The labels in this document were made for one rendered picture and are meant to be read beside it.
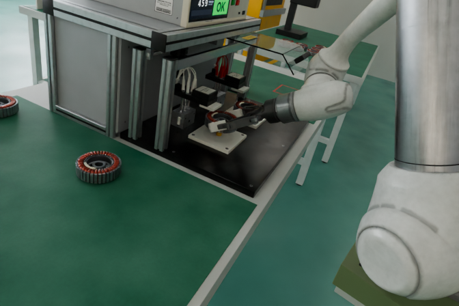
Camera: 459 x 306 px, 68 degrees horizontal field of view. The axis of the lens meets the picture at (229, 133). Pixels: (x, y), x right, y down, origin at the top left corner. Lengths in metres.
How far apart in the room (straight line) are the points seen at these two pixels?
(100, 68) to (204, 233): 0.58
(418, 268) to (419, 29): 0.34
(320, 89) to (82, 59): 0.71
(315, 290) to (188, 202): 1.08
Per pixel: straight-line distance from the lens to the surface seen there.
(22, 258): 0.78
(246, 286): 1.72
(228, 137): 1.14
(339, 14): 6.34
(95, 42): 1.08
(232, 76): 1.31
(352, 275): 0.78
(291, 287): 1.79
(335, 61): 1.06
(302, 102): 0.97
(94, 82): 1.12
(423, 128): 0.59
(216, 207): 0.88
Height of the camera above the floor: 1.31
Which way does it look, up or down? 27 degrees down
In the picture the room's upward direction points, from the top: 12 degrees clockwise
